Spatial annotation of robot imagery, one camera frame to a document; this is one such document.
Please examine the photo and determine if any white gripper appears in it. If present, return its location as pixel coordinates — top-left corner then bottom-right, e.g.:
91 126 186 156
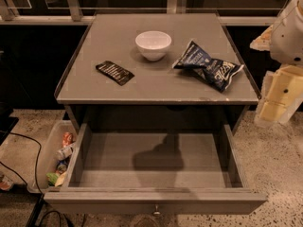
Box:
250 26 303 128

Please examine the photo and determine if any grey top drawer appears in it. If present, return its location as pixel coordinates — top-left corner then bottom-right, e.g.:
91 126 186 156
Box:
45 125 267 216

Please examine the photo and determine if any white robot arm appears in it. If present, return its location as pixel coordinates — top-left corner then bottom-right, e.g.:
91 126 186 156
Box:
250 0 303 127

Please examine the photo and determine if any grey drawer cabinet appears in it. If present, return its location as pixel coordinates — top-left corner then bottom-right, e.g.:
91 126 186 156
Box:
55 13 258 128

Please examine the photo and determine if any blue chip bag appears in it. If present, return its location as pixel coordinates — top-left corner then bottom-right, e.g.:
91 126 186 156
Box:
172 41 244 92

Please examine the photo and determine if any metal window railing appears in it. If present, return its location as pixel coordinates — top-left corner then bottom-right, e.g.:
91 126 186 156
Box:
0 0 291 25

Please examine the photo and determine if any white ceramic bowl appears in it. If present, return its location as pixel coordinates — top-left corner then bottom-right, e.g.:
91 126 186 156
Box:
135 31 172 61

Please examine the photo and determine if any black snack packet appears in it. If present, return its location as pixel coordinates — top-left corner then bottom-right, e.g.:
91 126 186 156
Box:
96 61 134 86

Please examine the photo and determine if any orange snack pack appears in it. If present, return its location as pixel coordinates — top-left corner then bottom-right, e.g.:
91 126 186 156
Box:
62 132 73 148

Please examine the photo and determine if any white can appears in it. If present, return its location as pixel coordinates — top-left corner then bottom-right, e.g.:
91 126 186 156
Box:
56 143 75 161

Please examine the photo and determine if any yellow snack bag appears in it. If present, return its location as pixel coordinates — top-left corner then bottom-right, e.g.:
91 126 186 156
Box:
55 173 66 186

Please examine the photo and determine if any green snack bag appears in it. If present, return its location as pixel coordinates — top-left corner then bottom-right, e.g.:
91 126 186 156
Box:
46 173 59 186

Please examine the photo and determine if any black floor cable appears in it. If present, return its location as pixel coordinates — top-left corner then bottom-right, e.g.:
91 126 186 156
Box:
0 130 44 194

